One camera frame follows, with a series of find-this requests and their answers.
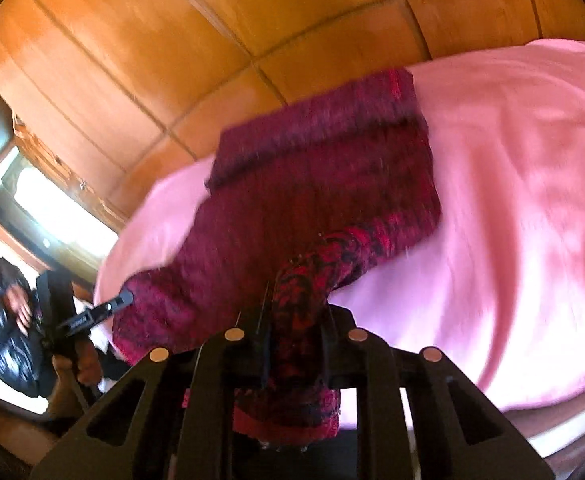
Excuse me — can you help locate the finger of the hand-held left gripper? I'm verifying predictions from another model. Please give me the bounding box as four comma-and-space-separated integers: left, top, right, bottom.
57, 287, 136, 337

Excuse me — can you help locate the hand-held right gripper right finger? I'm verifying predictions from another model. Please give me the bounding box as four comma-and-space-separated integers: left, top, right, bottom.
317, 305, 556, 480

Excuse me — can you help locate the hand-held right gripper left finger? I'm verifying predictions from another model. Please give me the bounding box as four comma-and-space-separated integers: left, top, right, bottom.
30, 327, 273, 480

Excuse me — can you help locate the dark red knit sweater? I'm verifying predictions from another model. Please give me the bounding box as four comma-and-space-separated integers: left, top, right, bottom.
111, 67, 443, 446

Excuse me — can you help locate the person's left hand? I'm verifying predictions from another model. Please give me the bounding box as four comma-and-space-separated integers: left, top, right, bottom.
52, 342, 104, 391

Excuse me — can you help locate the wooden framed window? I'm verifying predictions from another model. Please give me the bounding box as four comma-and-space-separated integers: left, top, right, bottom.
0, 145, 123, 281

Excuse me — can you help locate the pink blanket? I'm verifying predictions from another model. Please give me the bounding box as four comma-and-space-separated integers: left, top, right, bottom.
94, 37, 585, 411

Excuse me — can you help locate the wooden panelled wardrobe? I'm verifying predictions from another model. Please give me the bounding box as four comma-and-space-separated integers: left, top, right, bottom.
0, 0, 585, 226

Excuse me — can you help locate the bed frame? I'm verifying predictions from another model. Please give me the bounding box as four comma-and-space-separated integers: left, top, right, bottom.
503, 377, 585, 476

